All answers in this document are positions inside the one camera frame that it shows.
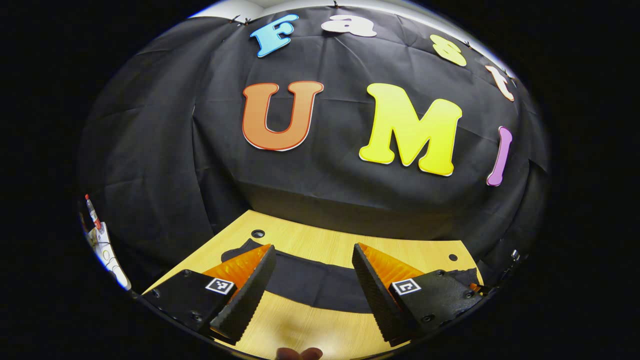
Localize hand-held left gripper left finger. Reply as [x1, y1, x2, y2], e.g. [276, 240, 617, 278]
[142, 243, 277, 346]

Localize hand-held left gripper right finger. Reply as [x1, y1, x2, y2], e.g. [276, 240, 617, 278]
[351, 243, 484, 346]

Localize dark grey jeans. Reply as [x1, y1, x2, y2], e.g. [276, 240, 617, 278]
[220, 238, 485, 315]

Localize black backdrop cloth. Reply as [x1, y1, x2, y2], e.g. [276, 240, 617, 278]
[77, 5, 551, 293]

